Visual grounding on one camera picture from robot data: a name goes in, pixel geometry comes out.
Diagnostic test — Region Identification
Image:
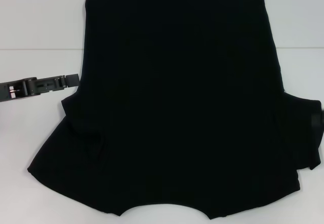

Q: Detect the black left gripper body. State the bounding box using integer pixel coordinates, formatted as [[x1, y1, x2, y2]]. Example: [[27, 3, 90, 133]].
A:
[[0, 78, 37, 102]]

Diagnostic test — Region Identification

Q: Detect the black shirt with white print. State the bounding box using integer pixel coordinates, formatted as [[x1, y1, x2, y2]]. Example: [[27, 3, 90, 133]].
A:
[[26, 0, 324, 206]]

